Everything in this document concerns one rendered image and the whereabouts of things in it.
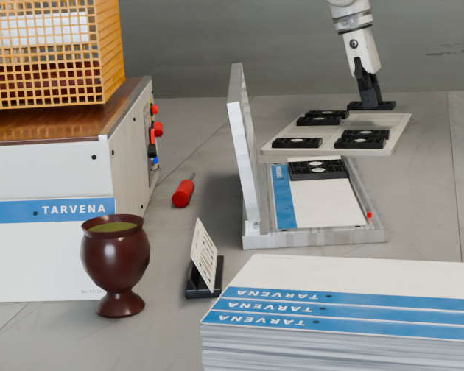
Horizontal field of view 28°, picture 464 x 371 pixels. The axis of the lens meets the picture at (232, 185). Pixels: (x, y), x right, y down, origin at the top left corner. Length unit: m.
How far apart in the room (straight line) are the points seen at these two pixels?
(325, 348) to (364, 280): 0.12
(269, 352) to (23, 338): 0.36
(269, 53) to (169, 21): 0.44
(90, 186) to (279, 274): 0.35
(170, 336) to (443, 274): 0.31
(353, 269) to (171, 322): 0.25
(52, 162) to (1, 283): 0.17
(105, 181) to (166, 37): 2.73
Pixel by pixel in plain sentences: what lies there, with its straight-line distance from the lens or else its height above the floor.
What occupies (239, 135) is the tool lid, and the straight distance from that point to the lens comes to 1.28.
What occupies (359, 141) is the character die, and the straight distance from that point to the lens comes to 1.89.
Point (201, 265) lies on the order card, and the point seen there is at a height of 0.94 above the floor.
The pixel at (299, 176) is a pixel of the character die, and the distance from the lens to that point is 1.60.
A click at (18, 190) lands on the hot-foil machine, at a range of 1.22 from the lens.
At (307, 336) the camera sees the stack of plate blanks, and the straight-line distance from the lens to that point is 0.83.
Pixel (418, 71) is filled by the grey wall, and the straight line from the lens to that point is 3.77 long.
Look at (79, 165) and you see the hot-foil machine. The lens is 1.20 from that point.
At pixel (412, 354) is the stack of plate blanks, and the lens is 0.82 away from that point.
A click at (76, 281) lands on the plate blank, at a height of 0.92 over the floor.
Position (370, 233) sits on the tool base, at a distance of 1.32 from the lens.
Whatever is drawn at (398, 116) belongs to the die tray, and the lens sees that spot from 2.20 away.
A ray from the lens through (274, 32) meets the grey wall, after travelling 3.80.
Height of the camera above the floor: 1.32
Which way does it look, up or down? 15 degrees down
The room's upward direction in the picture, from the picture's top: 3 degrees counter-clockwise
